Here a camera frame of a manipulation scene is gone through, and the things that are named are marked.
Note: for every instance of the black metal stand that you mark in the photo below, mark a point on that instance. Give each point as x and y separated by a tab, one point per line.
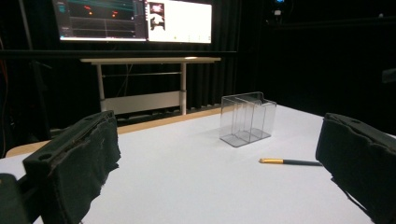
39	93

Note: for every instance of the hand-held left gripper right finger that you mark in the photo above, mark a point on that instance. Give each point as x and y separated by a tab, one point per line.
361	155

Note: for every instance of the white metal stand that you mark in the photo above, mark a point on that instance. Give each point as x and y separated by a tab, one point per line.
140	102

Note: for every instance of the black makeup brush gold ferrule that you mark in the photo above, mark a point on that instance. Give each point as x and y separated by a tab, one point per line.
271	160

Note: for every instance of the computer monitor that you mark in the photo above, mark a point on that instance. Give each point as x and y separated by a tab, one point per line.
177	21

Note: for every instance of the clear acrylic organizer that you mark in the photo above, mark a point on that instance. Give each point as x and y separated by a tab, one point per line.
249	124

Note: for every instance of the camera on stand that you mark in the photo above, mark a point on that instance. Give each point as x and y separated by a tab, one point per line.
277	12

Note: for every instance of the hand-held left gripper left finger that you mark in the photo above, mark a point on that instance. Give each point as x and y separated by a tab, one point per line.
71	161

